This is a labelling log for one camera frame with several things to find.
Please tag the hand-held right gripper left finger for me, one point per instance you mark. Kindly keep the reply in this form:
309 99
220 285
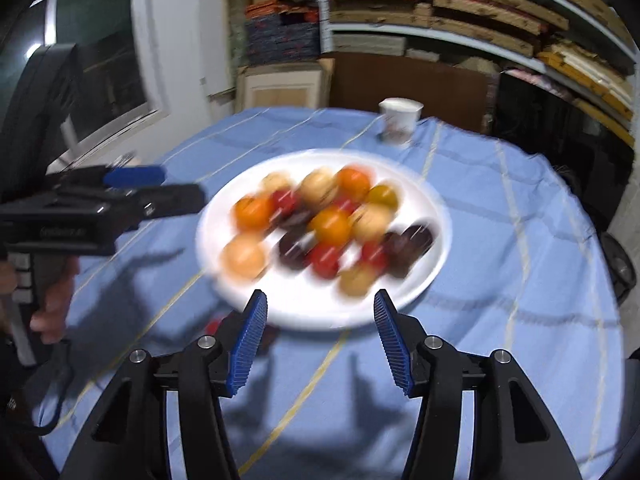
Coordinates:
247 345

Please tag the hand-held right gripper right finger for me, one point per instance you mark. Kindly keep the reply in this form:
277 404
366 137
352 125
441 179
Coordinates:
395 345

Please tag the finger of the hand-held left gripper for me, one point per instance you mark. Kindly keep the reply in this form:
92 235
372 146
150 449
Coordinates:
135 176
175 199

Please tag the red cherry tomato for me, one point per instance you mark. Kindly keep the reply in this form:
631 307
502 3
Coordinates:
345 205
215 326
372 255
285 200
324 260

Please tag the white oval plate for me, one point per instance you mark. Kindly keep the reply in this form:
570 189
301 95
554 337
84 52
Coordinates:
310 305

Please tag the small beige longan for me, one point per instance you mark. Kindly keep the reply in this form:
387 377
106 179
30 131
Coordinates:
356 280

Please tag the orange tangerine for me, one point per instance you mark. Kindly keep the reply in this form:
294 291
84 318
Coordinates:
252 211
353 180

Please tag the pale orange round fruit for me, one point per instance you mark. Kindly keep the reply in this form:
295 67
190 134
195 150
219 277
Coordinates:
243 256

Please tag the pale cream round fruit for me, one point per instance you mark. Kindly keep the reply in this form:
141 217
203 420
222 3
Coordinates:
276 180

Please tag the dark purple round fruit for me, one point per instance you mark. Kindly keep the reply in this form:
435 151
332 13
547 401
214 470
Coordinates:
420 237

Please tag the striped cream pepino melon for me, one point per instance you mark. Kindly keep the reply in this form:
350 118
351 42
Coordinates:
370 221
316 186

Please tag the person's left hand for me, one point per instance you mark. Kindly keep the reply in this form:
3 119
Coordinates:
57 310

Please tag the blue checked tablecloth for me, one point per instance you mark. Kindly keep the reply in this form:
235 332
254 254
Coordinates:
475 285

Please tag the green marbled panel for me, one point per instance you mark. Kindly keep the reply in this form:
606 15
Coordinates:
236 25

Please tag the stack of blue brocade boxes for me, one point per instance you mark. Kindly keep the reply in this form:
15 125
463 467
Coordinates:
282 40

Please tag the orange brocade boxes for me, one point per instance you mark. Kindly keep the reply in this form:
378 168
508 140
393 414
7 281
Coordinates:
280 11

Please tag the white paper cup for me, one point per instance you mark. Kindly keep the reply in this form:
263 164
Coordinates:
400 120

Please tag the black round stool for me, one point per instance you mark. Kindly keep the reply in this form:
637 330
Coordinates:
617 265

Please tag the large black panel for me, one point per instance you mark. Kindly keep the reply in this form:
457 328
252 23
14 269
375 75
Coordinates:
550 135

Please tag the brown board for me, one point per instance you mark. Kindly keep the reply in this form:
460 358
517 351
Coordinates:
410 80

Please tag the white metal shelf rack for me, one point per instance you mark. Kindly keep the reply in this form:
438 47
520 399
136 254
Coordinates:
435 35

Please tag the stack of tan woven boxes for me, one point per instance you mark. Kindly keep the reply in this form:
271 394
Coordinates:
480 15

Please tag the aluminium frame window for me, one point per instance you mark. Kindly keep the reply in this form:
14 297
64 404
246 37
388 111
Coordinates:
100 35

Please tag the wooden picture frame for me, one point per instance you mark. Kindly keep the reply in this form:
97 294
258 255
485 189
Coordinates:
282 87

